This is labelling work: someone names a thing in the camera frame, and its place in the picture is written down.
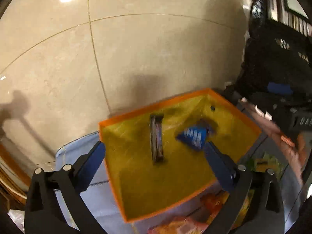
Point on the orange snack packets pile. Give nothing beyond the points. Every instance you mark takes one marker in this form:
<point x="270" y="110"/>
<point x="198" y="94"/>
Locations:
<point x="198" y="221"/>

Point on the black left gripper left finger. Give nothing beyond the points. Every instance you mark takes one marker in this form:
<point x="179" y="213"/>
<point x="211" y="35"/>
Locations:
<point x="42" y="211"/>

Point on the dark candy bar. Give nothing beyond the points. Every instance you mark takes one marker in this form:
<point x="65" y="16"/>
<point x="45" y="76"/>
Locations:
<point x="156" y="143"/>

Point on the small blue snack packet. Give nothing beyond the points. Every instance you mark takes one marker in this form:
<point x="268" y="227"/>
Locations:
<point x="195" y="136"/>

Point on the pink cloth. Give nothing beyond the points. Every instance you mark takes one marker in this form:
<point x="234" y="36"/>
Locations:
<point x="296" y="153"/>

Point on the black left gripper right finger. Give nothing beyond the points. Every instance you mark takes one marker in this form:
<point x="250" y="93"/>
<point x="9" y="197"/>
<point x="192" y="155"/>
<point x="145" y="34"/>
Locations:
<point x="266" y="210"/>

